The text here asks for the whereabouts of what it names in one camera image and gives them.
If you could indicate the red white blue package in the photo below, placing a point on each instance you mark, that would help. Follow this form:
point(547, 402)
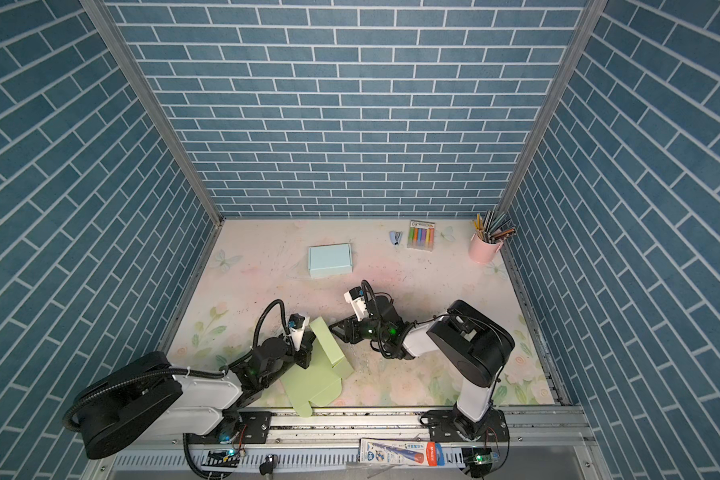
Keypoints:
point(405, 453)

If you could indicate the pink pencil cup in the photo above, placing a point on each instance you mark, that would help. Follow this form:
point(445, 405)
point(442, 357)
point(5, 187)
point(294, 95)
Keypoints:
point(482, 252)

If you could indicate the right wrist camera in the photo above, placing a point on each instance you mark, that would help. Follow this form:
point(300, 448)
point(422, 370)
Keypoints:
point(355, 298)

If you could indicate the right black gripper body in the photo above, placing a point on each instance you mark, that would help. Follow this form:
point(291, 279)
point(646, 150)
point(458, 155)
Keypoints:
point(368, 330)

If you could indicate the light green paper box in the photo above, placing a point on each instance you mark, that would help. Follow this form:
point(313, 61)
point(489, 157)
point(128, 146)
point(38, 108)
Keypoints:
point(320, 383)

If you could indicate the coloured marker pack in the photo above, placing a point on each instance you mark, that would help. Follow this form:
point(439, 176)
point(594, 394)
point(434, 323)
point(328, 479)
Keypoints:
point(421, 235)

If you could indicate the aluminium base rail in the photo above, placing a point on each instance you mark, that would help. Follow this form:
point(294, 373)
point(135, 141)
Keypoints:
point(547, 442)

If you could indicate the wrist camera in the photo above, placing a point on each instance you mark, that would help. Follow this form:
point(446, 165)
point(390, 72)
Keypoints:
point(355, 298)
point(297, 325)

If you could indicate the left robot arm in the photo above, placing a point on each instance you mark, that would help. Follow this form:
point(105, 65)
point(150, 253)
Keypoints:
point(151, 397)

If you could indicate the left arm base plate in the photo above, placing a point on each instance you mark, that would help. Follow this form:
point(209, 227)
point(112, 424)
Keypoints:
point(242, 428)

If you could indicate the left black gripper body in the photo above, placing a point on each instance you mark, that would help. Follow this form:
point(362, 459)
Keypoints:
point(302, 358)

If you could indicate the light blue paper box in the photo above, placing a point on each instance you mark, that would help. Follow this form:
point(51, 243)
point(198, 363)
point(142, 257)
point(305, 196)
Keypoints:
point(329, 260)

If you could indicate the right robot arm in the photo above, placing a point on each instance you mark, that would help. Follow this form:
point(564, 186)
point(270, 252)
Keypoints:
point(475, 345)

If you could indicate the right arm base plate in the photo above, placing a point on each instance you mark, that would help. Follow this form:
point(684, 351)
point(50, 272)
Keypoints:
point(450, 425)

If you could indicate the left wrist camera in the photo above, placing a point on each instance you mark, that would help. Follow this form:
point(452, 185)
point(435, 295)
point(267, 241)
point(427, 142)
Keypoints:
point(297, 325)

